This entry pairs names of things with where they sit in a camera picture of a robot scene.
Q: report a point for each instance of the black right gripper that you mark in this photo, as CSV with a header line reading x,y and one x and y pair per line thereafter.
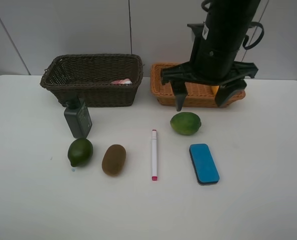
x,y
212,70

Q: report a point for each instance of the yellow mango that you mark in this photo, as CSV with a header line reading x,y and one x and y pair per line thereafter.
x,y
215,89

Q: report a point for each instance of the pink white-capped bottle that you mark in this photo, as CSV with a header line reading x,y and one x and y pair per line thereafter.
x,y
126,81

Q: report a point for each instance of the blue whiteboard eraser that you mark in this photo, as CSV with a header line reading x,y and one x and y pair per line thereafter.
x,y
204,166

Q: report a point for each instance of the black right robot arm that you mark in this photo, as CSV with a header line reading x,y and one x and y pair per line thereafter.
x,y
216,43

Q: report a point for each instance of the orange wicker basket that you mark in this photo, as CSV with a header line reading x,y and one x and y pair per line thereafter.
x,y
199,96

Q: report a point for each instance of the white pink-capped marker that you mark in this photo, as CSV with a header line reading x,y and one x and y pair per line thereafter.
x,y
154,156

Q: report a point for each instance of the dark brown wicker basket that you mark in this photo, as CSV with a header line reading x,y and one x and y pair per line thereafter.
x,y
90,77

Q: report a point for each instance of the brown kiwi fruit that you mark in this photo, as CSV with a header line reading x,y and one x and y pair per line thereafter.
x,y
114,160

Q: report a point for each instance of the dark green pump bottle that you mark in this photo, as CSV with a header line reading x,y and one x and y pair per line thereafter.
x,y
77,116

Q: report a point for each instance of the dark green lime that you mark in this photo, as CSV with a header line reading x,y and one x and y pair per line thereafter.
x,y
80,152

